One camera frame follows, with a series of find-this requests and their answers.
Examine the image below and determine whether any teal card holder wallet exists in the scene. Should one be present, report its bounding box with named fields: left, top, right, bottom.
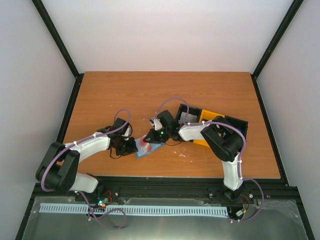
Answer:
left=135, top=135, right=164, bottom=159

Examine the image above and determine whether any black front rail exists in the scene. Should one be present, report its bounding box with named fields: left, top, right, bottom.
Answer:
left=85, top=176, right=302, bottom=205

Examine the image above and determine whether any black frame post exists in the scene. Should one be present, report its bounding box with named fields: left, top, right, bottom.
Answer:
left=251, top=0, right=305, bottom=77
left=31, top=0, right=81, bottom=80

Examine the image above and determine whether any black frame post right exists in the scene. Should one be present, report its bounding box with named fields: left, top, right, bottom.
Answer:
left=251, top=0, right=305, bottom=77

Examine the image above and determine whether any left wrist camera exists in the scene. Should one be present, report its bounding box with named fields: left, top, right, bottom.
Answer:
left=123, top=123, right=133, bottom=138

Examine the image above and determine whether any purple cable loop front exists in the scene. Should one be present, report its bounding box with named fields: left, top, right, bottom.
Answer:
left=81, top=192, right=128, bottom=230

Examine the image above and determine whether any black card bin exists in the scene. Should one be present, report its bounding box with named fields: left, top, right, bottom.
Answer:
left=175, top=104, right=202, bottom=124
left=225, top=116, right=249, bottom=139

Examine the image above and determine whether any black card bin left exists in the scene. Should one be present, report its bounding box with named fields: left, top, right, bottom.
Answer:
left=175, top=104, right=202, bottom=124

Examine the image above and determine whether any black card bin right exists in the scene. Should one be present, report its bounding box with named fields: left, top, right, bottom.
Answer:
left=225, top=116, right=249, bottom=139

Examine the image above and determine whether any black frame post left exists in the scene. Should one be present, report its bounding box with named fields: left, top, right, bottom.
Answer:
left=31, top=0, right=81, bottom=80

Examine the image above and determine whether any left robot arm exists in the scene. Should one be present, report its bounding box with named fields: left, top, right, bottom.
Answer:
left=35, top=117, right=138, bottom=202

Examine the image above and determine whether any electronics board with leds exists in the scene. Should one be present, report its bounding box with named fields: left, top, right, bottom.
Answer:
left=97, top=190, right=113, bottom=207

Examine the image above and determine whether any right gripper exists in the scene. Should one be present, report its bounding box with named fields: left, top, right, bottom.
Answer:
left=143, top=128, right=170, bottom=145

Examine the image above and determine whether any yellow card bin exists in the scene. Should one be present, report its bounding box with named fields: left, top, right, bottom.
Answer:
left=193, top=109, right=225, bottom=147

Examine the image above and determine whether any red white credit card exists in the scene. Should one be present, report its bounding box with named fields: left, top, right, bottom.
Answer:
left=138, top=134, right=152, bottom=155

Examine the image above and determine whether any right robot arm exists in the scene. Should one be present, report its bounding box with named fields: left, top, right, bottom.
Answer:
left=143, top=110, right=247, bottom=191

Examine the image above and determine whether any light blue cable duct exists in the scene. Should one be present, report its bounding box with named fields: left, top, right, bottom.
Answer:
left=38, top=203, right=228, bottom=218

